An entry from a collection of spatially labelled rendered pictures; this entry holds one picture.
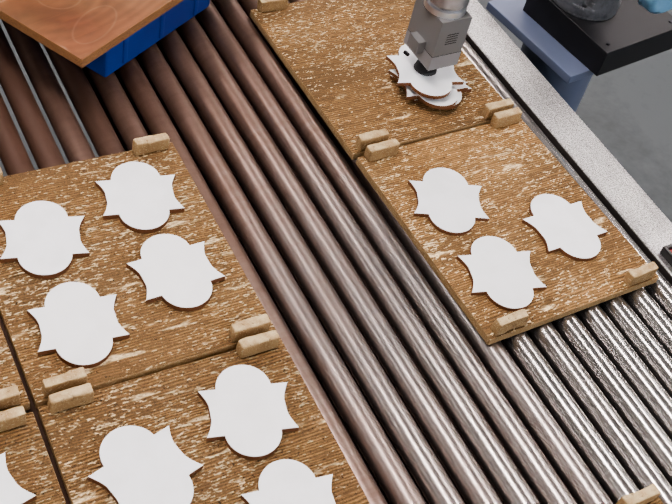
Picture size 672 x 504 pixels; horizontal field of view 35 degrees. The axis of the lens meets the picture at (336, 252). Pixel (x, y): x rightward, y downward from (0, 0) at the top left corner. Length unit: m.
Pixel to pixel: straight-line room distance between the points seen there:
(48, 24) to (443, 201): 0.70
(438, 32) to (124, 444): 0.89
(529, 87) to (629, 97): 1.71
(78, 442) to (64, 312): 0.20
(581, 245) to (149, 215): 0.70
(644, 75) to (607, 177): 1.97
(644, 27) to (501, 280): 0.86
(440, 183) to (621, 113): 1.97
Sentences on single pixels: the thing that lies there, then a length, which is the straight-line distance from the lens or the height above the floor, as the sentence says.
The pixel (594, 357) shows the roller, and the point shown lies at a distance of 1.69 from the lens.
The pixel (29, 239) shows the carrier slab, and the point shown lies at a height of 0.95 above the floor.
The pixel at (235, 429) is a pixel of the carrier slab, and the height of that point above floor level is 0.95.
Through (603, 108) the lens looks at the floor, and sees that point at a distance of 3.71.
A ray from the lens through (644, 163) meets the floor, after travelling 3.57.
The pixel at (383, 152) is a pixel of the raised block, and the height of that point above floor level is 0.95.
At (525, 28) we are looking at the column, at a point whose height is 0.87.
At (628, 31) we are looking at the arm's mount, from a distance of 2.34.
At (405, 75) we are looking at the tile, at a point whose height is 0.98.
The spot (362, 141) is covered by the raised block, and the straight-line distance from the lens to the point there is 1.81.
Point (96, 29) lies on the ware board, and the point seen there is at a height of 1.04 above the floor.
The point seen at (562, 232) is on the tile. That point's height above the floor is 0.94.
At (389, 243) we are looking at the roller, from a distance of 1.72.
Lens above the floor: 2.16
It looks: 48 degrees down
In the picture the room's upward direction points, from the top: 15 degrees clockwise
